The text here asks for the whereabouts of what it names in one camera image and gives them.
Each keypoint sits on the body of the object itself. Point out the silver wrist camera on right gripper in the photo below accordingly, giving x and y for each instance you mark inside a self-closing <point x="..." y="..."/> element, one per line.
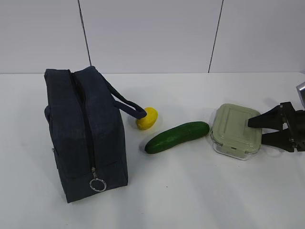
<point x="301" y="92"/>

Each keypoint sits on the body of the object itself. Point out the green cucumber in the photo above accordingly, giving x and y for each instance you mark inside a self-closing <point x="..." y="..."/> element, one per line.
<point x="177" y="135"/>

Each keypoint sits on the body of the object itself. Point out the yellow lemon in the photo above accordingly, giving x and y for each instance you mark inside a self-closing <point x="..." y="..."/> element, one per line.
<point x="149" y="120"/>

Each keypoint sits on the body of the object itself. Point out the navy blue lunch bag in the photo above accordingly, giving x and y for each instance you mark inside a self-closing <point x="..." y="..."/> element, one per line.
<point x="87" y="131"/>

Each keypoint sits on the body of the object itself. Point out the green lid glass food container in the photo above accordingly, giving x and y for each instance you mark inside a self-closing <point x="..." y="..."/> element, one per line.
<point x="231" y="135"/>

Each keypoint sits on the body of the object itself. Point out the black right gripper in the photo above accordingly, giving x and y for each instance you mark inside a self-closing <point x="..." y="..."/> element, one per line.
<point x="290" y="139"/>

